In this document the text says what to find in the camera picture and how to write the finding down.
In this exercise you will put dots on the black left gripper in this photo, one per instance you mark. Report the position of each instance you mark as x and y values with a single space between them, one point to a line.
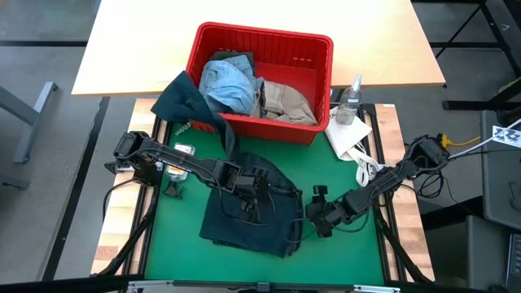
252 185

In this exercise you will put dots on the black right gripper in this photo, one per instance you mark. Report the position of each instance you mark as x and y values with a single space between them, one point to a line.
331 213

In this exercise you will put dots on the dark blue jeans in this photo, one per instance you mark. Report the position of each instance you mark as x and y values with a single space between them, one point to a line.
252 228

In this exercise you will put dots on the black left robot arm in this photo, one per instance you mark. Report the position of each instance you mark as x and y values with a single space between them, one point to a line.
183 163

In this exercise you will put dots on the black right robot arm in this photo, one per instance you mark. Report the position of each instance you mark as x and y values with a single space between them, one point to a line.
390 179

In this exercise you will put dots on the red plastic laundry basket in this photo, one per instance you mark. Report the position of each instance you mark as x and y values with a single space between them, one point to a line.
285 45

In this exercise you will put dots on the wipes packet with orange label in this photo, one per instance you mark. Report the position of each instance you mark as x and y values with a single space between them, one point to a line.
177 173

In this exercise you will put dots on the beige trousers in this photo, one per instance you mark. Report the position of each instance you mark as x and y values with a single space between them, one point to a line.
289 106

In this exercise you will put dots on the white cloth tote bag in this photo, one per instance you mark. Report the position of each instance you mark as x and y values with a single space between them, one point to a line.
346 134

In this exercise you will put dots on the light blue denim garment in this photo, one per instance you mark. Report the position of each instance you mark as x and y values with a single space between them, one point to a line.
230 85

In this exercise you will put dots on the clear plastic spray bottle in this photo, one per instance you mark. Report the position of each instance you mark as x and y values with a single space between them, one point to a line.
348 103

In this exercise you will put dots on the dark green garment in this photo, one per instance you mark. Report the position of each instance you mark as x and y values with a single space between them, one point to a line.
232 55

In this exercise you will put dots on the black table base bar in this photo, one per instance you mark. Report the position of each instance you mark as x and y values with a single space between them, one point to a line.
77 187

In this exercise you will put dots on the light wood table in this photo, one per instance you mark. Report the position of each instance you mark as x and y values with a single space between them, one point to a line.
142 49

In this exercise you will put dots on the grey plastic case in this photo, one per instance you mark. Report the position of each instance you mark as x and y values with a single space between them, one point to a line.
502 195

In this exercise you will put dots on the white printed tag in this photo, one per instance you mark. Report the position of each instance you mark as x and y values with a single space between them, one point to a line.
506 136

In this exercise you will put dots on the grey metal table leg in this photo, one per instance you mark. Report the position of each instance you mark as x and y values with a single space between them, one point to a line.
34 122

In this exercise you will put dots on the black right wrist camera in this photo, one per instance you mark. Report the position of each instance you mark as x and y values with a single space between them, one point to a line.
320 192

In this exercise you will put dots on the black metal rig frame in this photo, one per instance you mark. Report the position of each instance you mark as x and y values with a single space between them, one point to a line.
140 244

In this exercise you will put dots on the black metal desk frame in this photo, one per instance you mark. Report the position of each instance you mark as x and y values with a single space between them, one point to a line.
468 45

